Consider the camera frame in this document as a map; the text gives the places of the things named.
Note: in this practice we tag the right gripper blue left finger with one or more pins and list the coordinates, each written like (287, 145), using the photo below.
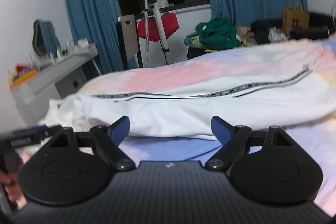
(106, 141)

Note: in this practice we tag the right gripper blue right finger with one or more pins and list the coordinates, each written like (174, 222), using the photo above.
(233, 140)

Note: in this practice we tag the white track pants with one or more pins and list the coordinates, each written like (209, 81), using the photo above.
(257, 102)

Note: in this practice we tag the black clothes pile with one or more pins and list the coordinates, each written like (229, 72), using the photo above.
(260, 28)

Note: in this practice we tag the person's left hand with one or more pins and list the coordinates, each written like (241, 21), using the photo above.
(10, 182)

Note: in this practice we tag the white dressing table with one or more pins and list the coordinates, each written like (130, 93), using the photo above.
(55, 82)

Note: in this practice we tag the pastel tie-dye bed sheet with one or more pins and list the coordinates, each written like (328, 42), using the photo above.
(316, 137)

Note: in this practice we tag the green hoodie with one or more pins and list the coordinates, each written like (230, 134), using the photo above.
(218, 34)

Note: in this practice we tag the brown paper bag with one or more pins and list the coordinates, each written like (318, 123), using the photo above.
(294, 18)

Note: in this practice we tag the left blue curtain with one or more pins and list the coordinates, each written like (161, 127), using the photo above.
(95, 20)

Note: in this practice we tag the garment steamer stand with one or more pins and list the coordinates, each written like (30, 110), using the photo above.
(154, 7)

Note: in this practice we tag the black sofa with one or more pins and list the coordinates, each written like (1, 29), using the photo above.
(321, 26)

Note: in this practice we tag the wavy black frame mirror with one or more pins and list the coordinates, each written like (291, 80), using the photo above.
(45, 40)

